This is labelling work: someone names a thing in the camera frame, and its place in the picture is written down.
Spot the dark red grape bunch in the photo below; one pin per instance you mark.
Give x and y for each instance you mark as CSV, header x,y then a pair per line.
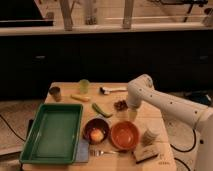
x,y
120,105

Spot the blue cloth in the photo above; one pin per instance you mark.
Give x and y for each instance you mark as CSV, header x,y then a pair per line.
x,y
82,155

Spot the dark brown cup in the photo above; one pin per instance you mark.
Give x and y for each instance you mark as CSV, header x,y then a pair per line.
x,y
55,93

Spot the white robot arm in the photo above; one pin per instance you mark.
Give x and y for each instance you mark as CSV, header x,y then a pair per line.
x,y
196,115

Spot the white handled brush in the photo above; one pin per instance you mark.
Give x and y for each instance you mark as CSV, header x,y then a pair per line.
x,y
108,90

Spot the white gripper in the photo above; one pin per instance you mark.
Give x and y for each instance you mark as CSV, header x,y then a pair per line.
x,y
133,101

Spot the dark rectangular sponge block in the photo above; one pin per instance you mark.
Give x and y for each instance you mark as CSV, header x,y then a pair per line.
x,y
145,153

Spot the yellow banana piece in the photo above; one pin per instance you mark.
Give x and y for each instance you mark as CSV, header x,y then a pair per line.
x,y
80,98

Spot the green plastic tray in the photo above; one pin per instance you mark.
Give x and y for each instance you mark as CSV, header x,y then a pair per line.
x,y
54,135

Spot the silver fork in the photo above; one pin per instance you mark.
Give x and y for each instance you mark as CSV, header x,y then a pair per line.
x,y
101,152

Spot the yellow fruit in bowl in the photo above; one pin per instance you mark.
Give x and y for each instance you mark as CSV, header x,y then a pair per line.
x,y
96,135

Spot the orange bowl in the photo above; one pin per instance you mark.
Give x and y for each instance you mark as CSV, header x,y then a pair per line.
x,y
124,135

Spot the translucent green cup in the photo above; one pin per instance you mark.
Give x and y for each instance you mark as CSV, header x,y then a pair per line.
x,y
83,86

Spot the dark purple bowl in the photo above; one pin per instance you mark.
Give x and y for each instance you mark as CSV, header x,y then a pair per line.
x,y
96,123

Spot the white paper cup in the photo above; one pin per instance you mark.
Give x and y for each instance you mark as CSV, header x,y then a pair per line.
x,y
149,137

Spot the wooden table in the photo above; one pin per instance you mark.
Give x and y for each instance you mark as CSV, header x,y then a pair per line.
x,y
147,115

